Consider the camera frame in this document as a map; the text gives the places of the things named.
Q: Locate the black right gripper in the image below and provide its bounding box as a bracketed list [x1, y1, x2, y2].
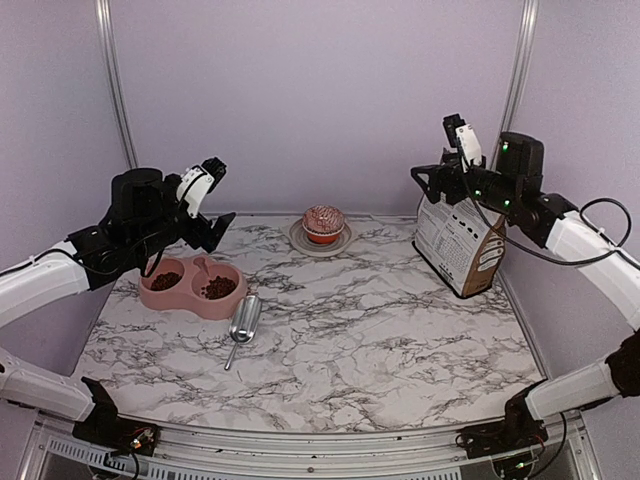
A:
[411, 151, 519, 214]

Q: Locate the pink double pet feeder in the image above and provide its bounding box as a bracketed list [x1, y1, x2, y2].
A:
[138, 255, 248, 320]

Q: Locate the white brown pet food bag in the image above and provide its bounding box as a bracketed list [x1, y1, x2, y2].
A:
[412, 195, 506, 299]

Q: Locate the silver metal scoop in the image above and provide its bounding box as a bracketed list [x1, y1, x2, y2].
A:
[224, 295, 262, 371]

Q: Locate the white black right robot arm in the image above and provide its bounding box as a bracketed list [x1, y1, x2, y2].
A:
[410, 126, 639, 458]

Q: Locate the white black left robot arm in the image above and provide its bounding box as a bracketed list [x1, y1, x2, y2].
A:
[1, 158, 235, 455]

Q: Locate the brown kibble in feeder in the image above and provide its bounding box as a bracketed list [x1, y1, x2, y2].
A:
[150, 272, 237, 300]

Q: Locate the white tape roll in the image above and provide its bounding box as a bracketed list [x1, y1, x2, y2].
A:
[282, 219, 357, 258]

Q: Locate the red patterned ceramic bowl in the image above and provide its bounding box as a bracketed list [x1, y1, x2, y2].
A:
[302, 205, 345, 245]

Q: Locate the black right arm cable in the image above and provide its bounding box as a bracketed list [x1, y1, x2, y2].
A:
[459, 154, 634, 264]

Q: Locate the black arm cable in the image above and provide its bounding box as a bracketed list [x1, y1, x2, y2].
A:
[0, 219, 171, 281]
[459, 154, 634, 264]

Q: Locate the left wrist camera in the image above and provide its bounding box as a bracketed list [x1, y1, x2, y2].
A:
[176, 157, 227, 219]

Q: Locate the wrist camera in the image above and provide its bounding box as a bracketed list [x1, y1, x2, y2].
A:
[443, 114, 486, 172]
[176, 157, 227, 219]

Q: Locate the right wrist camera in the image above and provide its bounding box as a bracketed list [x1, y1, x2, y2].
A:
[443, 114, 486, 172]

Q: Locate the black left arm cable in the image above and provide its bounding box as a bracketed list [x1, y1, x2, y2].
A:
[0, 219, 171, 281]

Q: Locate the right aluminium frame post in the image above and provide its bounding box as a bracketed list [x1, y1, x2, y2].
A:
[500, 0, 540, 131]

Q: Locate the aluminium frame post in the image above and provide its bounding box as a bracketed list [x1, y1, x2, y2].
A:
[500, 0, 540, 131]
[94, 0, 154, 219]

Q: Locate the left aluminium frame post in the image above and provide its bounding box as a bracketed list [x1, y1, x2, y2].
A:
[94, 0, 154, 219]

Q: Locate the aluminium front frame rail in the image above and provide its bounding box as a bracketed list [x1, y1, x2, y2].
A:
[16, 413, 602, 479]

